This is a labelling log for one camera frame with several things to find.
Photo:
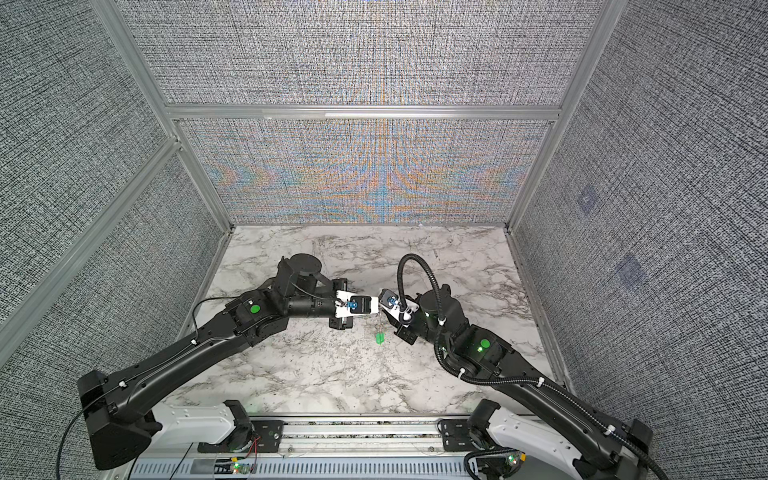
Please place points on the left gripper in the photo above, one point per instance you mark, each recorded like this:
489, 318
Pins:
341, 324

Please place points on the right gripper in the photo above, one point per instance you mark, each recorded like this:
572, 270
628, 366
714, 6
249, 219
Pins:
403, 332

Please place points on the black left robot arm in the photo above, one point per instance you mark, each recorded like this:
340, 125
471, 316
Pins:
121, 409

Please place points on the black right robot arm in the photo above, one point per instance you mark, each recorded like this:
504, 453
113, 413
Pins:
528, 372

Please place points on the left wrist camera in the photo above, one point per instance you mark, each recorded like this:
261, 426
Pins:
349, 304

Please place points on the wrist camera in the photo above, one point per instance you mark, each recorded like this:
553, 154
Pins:
399, 311
349, 304

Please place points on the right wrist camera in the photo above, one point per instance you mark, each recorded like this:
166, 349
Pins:
399, 311

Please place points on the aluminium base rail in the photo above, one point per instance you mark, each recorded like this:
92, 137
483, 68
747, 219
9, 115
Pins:
227, 428

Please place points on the grey slotted cable duct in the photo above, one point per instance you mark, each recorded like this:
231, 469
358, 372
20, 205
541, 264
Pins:
304, 468

